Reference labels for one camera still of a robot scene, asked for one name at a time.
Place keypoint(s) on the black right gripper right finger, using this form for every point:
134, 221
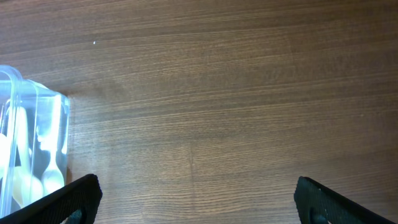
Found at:
317, 204

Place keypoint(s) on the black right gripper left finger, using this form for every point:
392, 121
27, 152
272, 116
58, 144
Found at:
76, 202

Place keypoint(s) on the white plastic spoon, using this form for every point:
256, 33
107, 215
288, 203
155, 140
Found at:
27, 188
52, 178

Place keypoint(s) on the clear right plastic container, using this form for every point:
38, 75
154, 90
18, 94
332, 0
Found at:
37, 100

